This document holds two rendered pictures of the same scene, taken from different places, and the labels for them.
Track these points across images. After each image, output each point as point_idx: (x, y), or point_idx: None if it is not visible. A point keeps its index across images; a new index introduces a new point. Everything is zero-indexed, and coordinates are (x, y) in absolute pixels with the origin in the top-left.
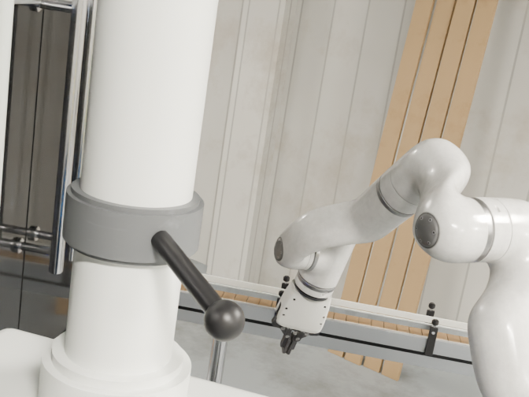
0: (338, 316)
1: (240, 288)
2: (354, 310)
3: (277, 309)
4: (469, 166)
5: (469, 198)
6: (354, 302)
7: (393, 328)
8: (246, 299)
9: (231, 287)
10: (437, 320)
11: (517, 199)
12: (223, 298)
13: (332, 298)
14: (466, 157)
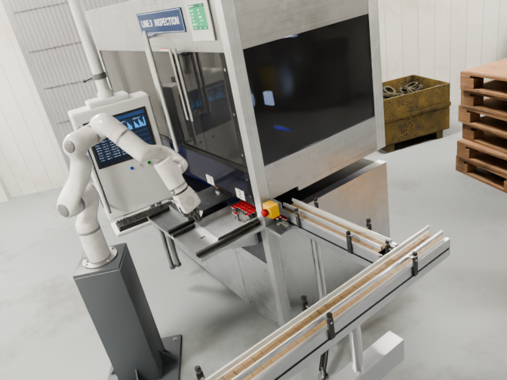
0: (279, 344)
1: (335, 289)
2: (262, 339)
3: (200, 201)
4: (90, 121)
5: (87, 124)
6: (274, 349)
7: (236, 370)
8: (336, 303)
9: (340, 286)
10: (195, 368)
11: (73, 132)
12: (344, 291)
13: (289, 338)
14: (91, 119)
